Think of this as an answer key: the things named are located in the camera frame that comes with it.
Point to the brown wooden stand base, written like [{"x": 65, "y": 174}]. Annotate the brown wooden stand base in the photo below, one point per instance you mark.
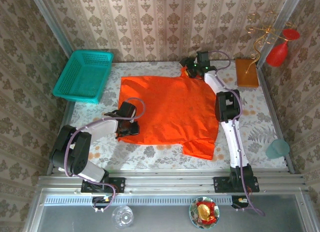
[{"x": 247, "y": 73}]

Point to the red gold wrapped snack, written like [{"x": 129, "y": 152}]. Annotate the red gold wrapped snack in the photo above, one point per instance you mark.
[{"x": 206, "y": 212}]

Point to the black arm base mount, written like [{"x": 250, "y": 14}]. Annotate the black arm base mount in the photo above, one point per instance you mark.
[
  {"x": 117, "y": 185},
  {"x": 221, "y": 184}
]

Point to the teal plastic basket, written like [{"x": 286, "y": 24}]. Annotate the teal plastic basket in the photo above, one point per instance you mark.
[{"x": 82, "y": 77}]

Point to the red plastic wine glass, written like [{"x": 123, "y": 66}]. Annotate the red plastic wine glass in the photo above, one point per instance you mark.
[{"x": 276, "y": 55}]

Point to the floral tablecloth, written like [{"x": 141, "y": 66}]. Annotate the floral tablecloth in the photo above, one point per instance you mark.
[{"x": 175, "y": 154}]

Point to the clear glass cup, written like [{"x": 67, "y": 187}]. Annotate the clear glass cup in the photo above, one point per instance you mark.
[{"x": 122, "y": 217}]

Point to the orange t-shirt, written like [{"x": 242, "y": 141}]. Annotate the orange t-shirt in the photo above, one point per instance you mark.
[{"x": 170, "y": 109}]

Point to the translucent teal cup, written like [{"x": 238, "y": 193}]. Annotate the translucent teal cup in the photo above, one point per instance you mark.
[{"x": 277, "y": 148}]

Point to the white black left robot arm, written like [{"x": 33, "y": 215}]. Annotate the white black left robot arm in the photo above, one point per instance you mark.
[{"x": 75, "y": 152}]

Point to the floral patterned plate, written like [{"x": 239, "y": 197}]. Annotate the floral patterned plate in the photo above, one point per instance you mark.
[{"x": 193, "y": 214}]

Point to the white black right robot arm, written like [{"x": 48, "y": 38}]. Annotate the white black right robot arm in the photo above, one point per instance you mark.
[{"x": 235, "y": 142}]

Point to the aluminium rail frame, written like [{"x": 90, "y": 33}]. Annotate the aluminium rail frame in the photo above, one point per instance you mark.
[{"x": 170, "y": 182}]

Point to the aluminium frame post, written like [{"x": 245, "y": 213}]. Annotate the aluminium frame post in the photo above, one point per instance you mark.
[
  {"x": 280, "y": 32},
  {"x": 52, "y": 24}
]

